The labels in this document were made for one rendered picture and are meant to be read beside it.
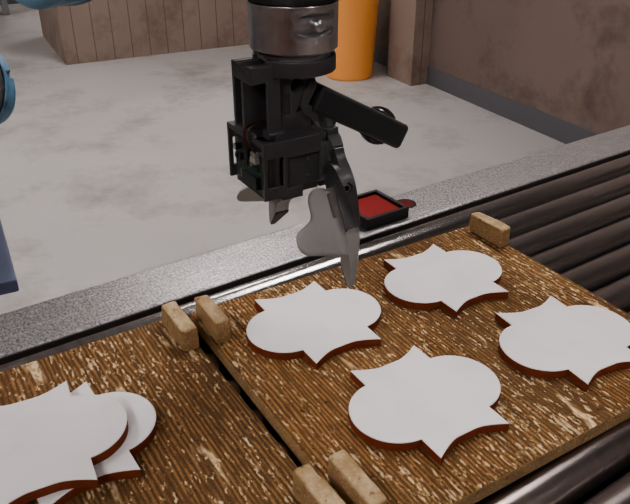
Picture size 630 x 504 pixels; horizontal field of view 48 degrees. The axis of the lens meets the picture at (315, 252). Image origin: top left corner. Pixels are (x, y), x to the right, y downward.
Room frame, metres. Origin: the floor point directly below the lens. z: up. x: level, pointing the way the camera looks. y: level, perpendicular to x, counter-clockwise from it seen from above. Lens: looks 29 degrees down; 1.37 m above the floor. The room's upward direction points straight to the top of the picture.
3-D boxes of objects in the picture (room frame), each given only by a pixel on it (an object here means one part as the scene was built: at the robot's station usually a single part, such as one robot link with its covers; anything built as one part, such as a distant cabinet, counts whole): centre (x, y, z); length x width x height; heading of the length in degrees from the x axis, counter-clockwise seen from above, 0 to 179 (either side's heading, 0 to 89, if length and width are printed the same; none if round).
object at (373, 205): (0.93, -0.08, 0.92); 0.06 x 0.06 x 0.01; 34
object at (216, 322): (0.61, 0.11, 0.95); 0.06 x 0.02 x 0.03; 31
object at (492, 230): (0.81, -0.23, 0.95); 0.06 x 0.02 x 0.03; 31
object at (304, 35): (0.60, 0.02, 1.25); 0.08 x 0.08 x 0.05
